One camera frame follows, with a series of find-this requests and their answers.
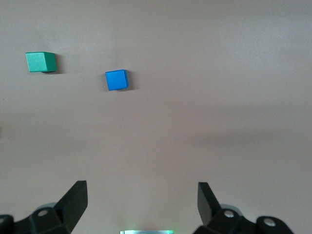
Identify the brown paper table cover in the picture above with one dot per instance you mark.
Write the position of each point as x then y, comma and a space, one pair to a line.
195, 97

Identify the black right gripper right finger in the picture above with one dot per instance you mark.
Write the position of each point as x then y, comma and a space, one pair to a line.
209, 207

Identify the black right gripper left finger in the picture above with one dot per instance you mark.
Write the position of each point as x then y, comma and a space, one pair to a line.
70, 204

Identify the blue wooden block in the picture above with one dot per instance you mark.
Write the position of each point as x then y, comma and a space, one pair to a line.
117, 80

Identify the green wooden block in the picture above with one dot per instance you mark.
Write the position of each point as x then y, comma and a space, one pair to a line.
39, 62

